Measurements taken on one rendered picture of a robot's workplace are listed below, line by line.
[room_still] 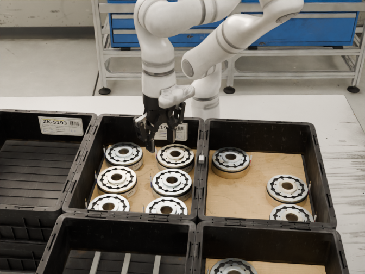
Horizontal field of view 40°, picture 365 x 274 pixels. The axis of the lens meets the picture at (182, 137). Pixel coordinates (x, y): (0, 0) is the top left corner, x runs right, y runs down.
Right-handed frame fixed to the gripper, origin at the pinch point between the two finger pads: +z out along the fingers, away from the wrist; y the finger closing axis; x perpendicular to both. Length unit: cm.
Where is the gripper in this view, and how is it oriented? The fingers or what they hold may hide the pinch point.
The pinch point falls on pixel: (161, 141)
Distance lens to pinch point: 118.3
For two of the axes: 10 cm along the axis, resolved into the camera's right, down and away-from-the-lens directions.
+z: 0.0, 8.1, 5.9
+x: 6.5, 4.4, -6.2
